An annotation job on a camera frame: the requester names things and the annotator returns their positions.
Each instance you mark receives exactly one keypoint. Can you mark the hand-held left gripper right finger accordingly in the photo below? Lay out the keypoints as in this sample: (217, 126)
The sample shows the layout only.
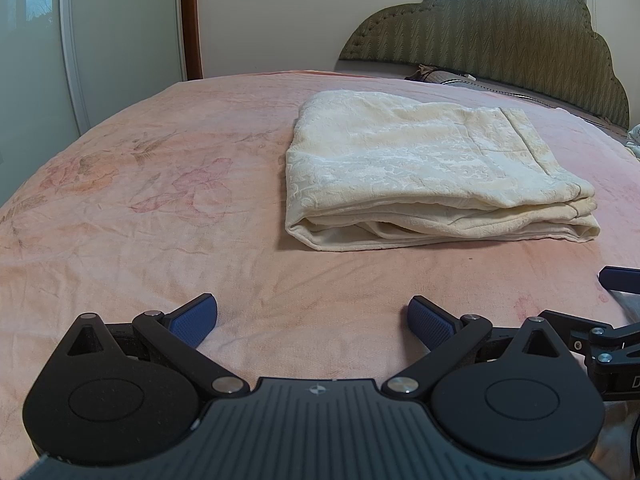
(426, 324)

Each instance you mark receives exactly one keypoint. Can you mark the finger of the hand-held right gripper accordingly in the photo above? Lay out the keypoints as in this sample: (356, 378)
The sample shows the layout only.
(620, 280)
(565, 322)

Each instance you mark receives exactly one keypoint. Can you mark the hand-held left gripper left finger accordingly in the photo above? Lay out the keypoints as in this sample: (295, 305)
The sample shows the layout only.
(195, 319)

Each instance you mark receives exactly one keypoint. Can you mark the cream white towel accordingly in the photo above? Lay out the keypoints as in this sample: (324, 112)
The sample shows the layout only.
(425, 170)

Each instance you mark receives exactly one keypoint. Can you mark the pink floral blanket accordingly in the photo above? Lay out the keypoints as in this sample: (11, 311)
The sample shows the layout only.
(150, 220)

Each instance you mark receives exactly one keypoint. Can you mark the white printed quilt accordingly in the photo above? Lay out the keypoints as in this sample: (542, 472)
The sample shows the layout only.
(632, 140)

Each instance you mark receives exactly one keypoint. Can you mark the olive scalloped padded headboard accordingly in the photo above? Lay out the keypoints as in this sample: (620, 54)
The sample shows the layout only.
(500, 25)

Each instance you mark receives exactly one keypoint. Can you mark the white sliding wardrobe door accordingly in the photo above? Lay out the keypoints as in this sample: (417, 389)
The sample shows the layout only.
(75, 60)

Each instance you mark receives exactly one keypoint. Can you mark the brown wooden door frame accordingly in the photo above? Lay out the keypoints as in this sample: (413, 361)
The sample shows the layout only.
(192, 20)

